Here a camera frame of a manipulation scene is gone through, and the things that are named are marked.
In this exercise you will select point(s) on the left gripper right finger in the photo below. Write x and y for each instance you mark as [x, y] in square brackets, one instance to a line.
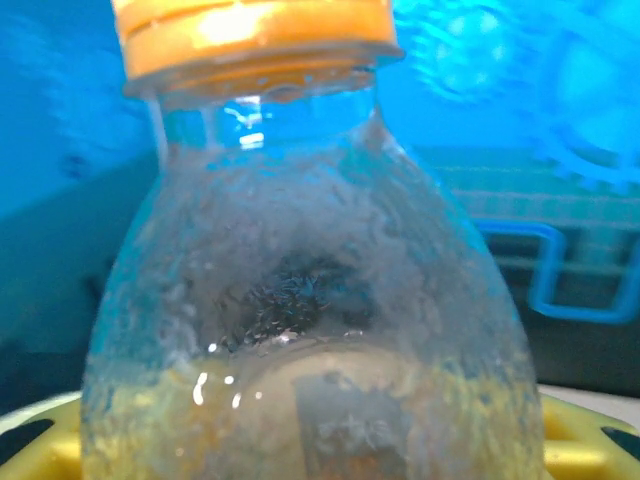
[575, 445]

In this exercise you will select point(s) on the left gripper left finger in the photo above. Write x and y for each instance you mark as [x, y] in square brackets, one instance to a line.
[55, 450]

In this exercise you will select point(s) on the orange juice bottle yellow label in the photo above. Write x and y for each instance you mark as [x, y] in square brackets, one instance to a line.
[310, 250]

